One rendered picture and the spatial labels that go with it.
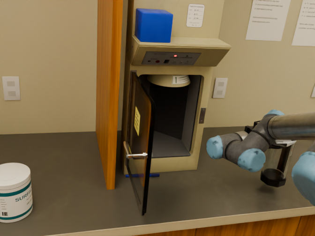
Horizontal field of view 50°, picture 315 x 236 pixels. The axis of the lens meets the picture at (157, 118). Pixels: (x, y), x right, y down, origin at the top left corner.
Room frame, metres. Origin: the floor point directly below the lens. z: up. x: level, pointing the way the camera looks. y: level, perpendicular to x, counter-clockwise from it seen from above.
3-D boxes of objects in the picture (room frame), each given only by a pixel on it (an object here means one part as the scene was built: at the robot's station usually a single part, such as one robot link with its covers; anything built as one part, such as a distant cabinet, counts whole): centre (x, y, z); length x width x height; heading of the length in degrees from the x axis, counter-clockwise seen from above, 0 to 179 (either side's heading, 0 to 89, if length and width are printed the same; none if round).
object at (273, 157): (1.18, -0.49, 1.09); 0.11 x 0.11 x 0.21
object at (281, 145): (1.11, -0.44, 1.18); 0.09 x 0.05 x 0.02; 97
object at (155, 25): (1.13, 0.04, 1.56); 0.10 x 0.10 x 0.09; 17
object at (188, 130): (1.33, 0.00, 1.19); 0.26 x 0.24 x 0.35; 107
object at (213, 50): (1.16, -0.06, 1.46); 0.32 x 0.12 x 0.10; 107
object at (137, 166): (1.01, 0.06, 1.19); 0.30 x 0.01 x 0.40; 16
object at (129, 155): (0.93, 0.07, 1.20); 0.10 x 0.05 x 0.03; 16
